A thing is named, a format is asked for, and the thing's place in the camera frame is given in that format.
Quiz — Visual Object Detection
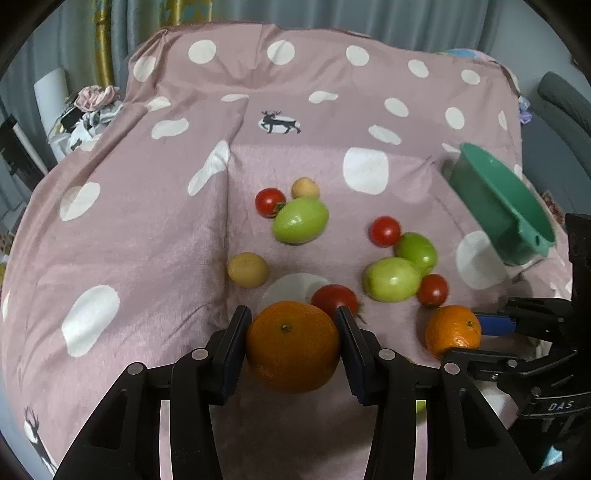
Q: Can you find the small orange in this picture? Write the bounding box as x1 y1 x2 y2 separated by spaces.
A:
425 305 482 360

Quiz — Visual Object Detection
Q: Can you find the large orange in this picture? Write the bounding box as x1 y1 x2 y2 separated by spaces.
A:
246 301 339 394

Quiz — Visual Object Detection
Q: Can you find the red tomato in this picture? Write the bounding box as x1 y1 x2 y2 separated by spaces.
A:
311 284 365 322
417 274 449 308
369 216 402 248
254 188 287 218

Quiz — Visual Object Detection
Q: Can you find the green plastic bowl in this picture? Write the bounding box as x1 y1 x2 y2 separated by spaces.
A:
449 142 556 266

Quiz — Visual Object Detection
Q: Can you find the tan fruit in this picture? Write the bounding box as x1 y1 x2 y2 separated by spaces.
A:
290 177 321 199
228 252 270 288

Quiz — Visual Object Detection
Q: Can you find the large green fruit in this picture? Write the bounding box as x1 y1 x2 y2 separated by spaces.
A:
271 197 329 245

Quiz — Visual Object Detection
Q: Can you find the grey sofa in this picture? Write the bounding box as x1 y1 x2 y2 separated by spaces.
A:
522 72 590 215

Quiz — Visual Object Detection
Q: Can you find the pink polka dot blanket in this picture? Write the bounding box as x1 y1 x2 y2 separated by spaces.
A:
1 23 572 477

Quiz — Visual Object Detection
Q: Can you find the pile of clothes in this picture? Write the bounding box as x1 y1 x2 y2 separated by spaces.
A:
47 85 123 156

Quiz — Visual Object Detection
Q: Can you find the white paper roll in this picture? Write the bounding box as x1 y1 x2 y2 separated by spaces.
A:
34 67 69 163

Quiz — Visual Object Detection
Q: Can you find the yellow patterned curtain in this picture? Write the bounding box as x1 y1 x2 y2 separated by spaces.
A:
92 0 213 88

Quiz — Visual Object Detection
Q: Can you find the grey curtain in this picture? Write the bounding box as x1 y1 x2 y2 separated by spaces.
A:
0 0 569 116

